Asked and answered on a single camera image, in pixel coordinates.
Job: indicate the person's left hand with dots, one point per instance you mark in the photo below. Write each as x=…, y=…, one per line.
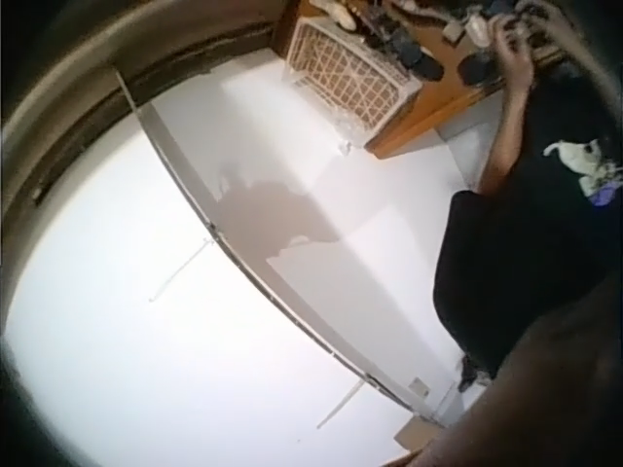
x=517, y=63

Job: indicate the person's left fingers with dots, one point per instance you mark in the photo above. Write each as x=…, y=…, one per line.
x=507, y=46

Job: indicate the dark shoe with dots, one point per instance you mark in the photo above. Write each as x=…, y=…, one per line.
x=533, y=30

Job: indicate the white shoe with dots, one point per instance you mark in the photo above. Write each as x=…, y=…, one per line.
x=479, y=30

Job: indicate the dark sandal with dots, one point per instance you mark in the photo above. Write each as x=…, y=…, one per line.
x=479, y=70
x=418, y=61

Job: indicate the small white box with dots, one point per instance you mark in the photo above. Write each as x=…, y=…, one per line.
x=452, y=31

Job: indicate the wooden table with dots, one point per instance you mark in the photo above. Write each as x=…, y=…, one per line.
x=438, y=109

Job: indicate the white lattice plastic basket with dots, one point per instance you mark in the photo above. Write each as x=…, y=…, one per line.
x=340, y=68

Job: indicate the cream shoe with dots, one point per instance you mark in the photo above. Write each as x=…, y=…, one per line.
x=340, y=13

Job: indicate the clear plastic bag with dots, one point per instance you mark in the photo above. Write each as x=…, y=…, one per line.
x=349, y=130

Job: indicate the grey door track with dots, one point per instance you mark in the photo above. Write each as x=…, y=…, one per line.
x=253, y=243

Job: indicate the person's legs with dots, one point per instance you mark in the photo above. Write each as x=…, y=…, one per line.
x=474, y=372

